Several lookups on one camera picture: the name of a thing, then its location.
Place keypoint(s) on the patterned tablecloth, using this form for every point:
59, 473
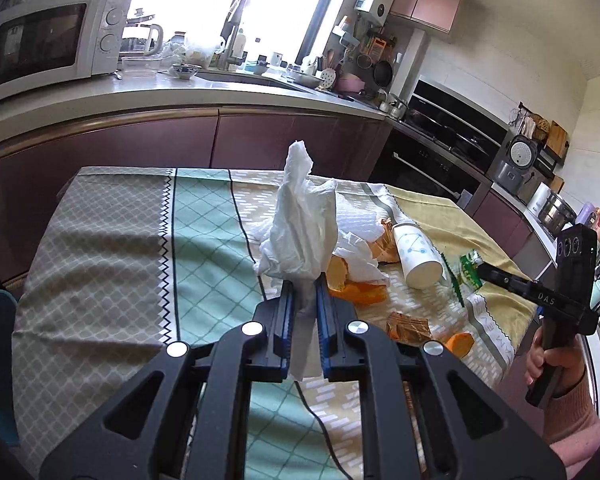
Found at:
105, 260

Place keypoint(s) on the steel cooking pot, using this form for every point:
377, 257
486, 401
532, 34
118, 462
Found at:
556, 212

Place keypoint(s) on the person's right forearm pink sleeve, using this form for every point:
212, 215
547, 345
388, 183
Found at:
580, 415

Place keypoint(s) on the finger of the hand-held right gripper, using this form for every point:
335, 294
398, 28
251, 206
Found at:
502, 275

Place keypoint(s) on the small steel kettle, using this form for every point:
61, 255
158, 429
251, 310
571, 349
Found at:
397, 107

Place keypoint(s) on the blue patterned bowl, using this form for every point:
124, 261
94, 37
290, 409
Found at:
186, 71

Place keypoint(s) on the person's right hand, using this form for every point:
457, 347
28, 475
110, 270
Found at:
570, 362

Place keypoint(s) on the white crumpled paper tissue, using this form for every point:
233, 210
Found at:
360, 255

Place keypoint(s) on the green snack wrapper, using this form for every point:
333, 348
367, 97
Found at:
469, 269

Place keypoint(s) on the wooden cutting board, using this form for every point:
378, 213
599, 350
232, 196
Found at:
558, 139

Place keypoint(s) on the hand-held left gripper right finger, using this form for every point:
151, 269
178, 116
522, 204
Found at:
323, 330

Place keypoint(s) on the pink wall cabinet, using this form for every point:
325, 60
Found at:
427, 0

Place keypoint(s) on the glass electric kettle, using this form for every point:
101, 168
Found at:
142, 39

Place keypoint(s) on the small orange peel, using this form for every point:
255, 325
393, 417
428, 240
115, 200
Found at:
460, 344

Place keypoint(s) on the black built-in oven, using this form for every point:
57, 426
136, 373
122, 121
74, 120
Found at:
420, 170

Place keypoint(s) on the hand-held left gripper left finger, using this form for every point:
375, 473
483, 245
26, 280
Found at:
287, 330

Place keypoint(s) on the white microwave oven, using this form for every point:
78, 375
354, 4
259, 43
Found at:
45, 40

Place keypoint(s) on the brown snack wrapper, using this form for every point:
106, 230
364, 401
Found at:
407, 327

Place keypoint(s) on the white paper cup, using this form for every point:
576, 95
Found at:
415, 255

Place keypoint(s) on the black frying pan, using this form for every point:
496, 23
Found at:
382, 74

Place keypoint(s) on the kitchen counter with cabinets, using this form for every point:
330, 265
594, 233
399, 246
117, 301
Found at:
155, 135

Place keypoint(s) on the steel kitchen faucet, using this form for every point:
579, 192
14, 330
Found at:
232, 35

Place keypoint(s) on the silver rice cooker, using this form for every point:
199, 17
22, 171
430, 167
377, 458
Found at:
517, 162

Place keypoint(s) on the clear plastic container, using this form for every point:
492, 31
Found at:
141, 65

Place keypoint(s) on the large orange peel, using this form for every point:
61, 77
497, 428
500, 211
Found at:
355, 287

